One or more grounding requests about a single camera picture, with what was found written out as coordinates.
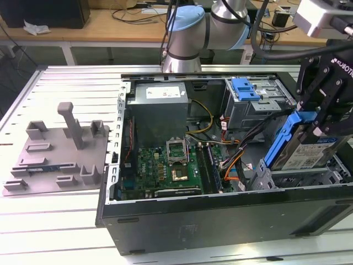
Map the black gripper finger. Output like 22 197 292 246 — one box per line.
313 75 353 137
295 56 332 112

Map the hard disk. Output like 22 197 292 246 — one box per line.
263 110 345 172

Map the silver disk bay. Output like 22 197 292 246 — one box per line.
249 160 352 191

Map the blue plastic drive latch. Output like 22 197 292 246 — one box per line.
231 78 261 102

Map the silver optical drive cage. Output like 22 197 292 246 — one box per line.
222 77 297 139

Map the small black box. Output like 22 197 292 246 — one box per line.
271 8 291 28

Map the black RAM slot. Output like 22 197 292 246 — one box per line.
196 143 216 194

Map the grey power supply unit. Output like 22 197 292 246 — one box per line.
126 82 192 149

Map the metal socket cover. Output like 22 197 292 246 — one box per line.
166 137 190 166

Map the CPU socket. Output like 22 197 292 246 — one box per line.
171 168 191 183

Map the black graphics card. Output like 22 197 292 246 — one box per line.
154 187 202 197

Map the green motherboard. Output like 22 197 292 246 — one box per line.
121 142 232 199

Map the black PC case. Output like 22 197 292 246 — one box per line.
95 65 353 256

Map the wooden desk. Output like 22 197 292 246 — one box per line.
0 0 329 47

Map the grey parts rack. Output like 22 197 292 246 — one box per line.
2 102 111 197

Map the large black computer tower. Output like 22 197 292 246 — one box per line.
0 0 90 30

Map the crumpled white paper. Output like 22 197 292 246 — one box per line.
23 19 52 36

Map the bluish RAM stick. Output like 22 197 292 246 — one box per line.
27 165 60 171

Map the thick black cable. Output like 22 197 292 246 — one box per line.
247 0 353 61

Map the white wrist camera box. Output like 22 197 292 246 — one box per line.
292 0 353 39

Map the black cable bundle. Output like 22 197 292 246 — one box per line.
222 109 293 169

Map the yellow black wire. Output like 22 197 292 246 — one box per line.
186 99 215 136

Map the orange wire bundle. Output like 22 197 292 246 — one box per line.
220 150 245 183

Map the thin black cable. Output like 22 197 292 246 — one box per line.
159 0 179 66

